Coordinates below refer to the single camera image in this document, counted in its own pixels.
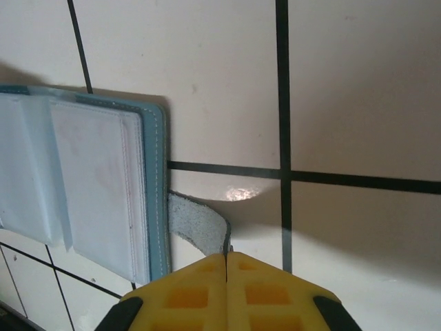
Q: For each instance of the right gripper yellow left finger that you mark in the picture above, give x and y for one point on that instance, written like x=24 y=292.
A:
x=186 y=300

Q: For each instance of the teal leather card holder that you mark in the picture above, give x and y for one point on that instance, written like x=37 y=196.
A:
x=151 y=172

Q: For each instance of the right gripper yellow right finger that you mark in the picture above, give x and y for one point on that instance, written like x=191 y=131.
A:
x=268 y=300

